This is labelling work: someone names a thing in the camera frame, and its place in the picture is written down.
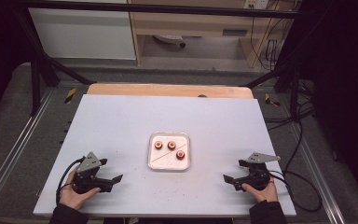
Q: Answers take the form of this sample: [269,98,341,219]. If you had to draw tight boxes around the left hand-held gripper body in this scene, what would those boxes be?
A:
[72,151,113,194]

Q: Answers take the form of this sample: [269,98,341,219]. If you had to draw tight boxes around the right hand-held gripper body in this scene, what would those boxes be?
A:
[233,151,282,191]

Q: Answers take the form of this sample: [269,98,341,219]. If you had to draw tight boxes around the white square tray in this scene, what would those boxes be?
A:
[147,132,191,172]

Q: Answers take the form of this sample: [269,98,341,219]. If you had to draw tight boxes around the thin wooden skewer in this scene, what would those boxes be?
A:
[151,143,188,163]

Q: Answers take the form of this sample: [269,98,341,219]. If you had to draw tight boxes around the person's right hand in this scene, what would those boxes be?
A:
[241,176,279,203]

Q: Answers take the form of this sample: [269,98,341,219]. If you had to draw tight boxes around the person's left hand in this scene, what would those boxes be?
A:
[59,166,102,211]

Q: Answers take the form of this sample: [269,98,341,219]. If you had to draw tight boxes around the yellow black tape marker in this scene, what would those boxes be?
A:
[63,87,78,105]
[264,92,281,107]

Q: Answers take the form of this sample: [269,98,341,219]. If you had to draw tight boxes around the wooden table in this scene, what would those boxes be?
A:
[86,82,255,100]

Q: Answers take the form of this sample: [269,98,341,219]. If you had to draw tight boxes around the white cabinet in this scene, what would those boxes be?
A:
[27,7,137,61]

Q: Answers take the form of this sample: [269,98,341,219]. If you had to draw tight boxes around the white chair base with caster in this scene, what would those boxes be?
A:
[153,34,187,49]

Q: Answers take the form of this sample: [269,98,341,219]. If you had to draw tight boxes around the light wooden desk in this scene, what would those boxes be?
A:
[127,0,300,68]

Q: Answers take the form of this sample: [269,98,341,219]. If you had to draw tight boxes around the left hand-held gripper cable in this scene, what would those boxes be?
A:
[55,157,87,205]

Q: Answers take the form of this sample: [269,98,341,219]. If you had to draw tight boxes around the hand-held gripper cable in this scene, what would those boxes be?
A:
[55,157,87,205]
[268,169,323,214]

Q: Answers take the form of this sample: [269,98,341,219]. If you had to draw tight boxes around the right hand-held gripper cable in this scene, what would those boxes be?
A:
[268,169,323,214]

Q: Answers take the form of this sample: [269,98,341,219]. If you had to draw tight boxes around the aluminium floor rail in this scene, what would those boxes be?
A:
[287,120,347,224]
[0,88,56,213]

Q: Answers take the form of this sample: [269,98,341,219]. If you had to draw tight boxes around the black floor cables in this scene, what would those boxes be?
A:
[263,79,317,133]

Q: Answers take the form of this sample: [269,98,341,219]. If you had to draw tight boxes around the black hanging cables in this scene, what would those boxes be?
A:
[250,8,295,72]

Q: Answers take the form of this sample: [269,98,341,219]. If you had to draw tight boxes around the white wall outlet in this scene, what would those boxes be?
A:
[243,0,270,10]

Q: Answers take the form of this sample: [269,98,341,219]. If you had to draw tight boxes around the black metal frame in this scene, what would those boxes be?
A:
[12,0,303,118]

